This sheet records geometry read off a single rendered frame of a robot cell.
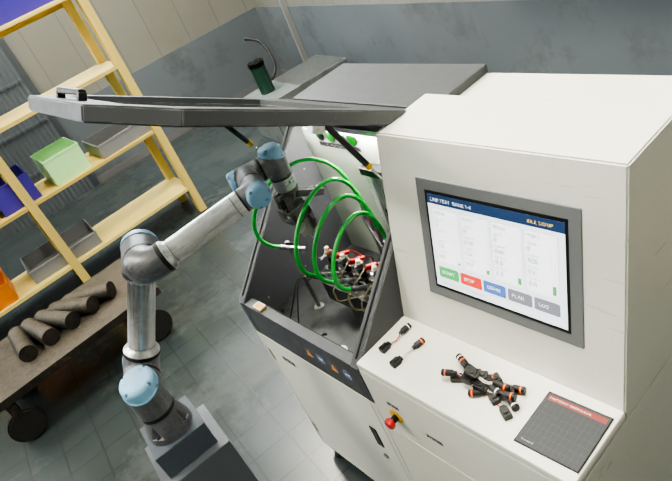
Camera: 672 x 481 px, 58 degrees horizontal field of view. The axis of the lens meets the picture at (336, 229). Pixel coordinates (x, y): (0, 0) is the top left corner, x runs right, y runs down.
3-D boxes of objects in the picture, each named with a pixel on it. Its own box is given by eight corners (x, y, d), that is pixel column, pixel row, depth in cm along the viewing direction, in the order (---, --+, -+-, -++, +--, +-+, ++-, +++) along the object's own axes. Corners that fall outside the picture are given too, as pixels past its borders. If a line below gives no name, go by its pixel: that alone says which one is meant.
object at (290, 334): (261, 333, 239) (243, 304, 231) (269, 326, 241) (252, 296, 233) (366, 399, 193) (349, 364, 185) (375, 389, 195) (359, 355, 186)
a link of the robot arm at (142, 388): (140, 429, 188) (116, 401, 181) (136, 401, 199) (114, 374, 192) (175, 408, 190) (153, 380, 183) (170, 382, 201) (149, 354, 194)
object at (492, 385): (437, 385, 162) (431, 372, 159) (461, 358, 167) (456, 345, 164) (509, 423, 145) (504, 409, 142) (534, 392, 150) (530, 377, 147)
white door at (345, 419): (321, 439, 275) (258, 333, 240) (324, 436, 276) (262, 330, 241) (428, 520, 227) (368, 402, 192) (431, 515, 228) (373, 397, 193)
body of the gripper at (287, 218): (283, 224, 202) (268, 194, 195) (302, 209, 205) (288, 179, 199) (297, 229, 196) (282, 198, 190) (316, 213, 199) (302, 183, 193)
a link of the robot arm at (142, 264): (115, 278, 167) (261, 174, 170) (113, 261, 176) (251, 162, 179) (142, 305, 173) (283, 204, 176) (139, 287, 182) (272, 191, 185)
